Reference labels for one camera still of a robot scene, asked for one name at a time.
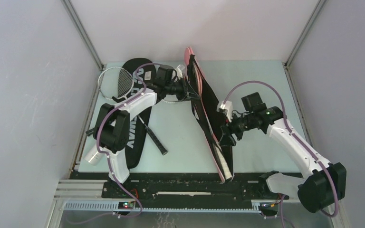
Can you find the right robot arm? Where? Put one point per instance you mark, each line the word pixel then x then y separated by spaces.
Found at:
pixel 321 184

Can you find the white racket under pink bag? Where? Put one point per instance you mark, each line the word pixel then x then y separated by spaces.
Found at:
pixel 175 101

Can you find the black racket bag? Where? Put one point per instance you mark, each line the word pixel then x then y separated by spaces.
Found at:
pixel 137 134

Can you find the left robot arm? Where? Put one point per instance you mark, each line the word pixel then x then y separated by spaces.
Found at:
pixel 113 122

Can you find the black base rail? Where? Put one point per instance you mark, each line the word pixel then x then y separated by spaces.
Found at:
pixel 189 191

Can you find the right aluminium frame post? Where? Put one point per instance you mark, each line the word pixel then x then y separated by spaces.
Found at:
pixel 305 31

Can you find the white shuttlecock tube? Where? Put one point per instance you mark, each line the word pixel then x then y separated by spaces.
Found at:
pixel 93 156

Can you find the left aluminium frame post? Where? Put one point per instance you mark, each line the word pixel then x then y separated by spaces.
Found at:
pixel 69 7

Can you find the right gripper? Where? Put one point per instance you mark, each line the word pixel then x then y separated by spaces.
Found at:
pixel 226 139

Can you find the pink sport racket bag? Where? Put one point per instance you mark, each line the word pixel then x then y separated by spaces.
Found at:
pixel 204 110

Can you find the aluminium frame post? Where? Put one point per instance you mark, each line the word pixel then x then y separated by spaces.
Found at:
pixel 69 7
pixel 305 31

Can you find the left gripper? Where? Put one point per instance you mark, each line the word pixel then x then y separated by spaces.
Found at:
pixel 187 91

